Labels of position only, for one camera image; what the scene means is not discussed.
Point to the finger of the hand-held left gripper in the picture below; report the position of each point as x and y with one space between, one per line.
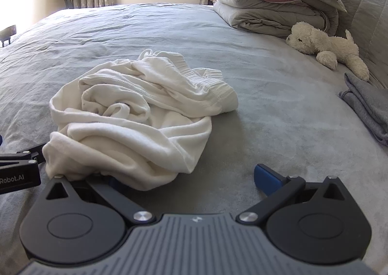
35 150

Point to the white plush dog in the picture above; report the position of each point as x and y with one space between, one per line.
333 47

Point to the dark hanging garment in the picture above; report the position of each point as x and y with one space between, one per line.
68 1

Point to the folded grey cloth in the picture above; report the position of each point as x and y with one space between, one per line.
366 102

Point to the black device on stand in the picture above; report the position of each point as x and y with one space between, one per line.
7 32

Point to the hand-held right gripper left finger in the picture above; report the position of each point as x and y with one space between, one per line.
115 184

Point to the folded grey quilt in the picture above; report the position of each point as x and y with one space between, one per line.
257 17

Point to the grey quilted headboard cover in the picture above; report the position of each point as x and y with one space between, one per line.
363 5

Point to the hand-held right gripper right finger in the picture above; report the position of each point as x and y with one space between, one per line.
268 179

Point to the white pants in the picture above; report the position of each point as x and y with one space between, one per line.
136 129

